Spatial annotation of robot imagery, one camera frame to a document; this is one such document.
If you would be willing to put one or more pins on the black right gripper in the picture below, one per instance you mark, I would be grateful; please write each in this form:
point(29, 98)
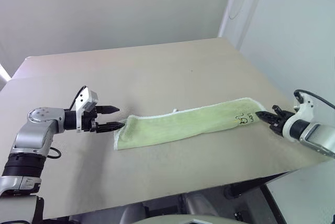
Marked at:
point(284, 120)

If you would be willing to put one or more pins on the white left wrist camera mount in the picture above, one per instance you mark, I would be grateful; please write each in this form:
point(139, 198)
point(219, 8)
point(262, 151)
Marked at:
point(84, 99)

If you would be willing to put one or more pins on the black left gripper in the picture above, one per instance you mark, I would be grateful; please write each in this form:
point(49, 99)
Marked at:
point(89, 122)

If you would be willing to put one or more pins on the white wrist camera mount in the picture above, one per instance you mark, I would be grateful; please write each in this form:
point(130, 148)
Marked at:
point(303, 109)
point(84, 99)

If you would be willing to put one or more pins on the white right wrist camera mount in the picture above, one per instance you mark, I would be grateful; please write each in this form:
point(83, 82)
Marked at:
point(303, 109)

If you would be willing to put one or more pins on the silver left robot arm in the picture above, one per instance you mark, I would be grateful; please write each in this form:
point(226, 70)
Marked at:
point(34, 135)

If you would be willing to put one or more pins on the light green towel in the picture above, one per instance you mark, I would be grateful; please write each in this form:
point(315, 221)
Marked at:
point(183, 124)

